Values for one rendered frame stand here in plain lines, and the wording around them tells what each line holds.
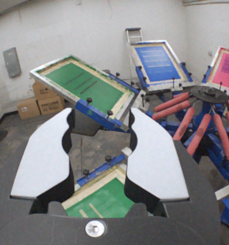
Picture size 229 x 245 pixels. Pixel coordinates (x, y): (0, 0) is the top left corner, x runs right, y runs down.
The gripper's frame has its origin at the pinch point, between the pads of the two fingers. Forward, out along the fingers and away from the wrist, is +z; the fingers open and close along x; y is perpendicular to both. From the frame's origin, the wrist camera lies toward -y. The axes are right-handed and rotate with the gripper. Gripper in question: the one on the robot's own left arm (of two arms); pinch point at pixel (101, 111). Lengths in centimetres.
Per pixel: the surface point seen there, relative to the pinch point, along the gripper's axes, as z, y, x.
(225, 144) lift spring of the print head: 44, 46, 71
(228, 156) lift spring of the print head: 37, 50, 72
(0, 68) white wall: 363, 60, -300
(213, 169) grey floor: 103, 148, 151
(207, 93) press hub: 75, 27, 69
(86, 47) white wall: 393, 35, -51
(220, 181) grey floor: 79, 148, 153
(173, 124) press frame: 86, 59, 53
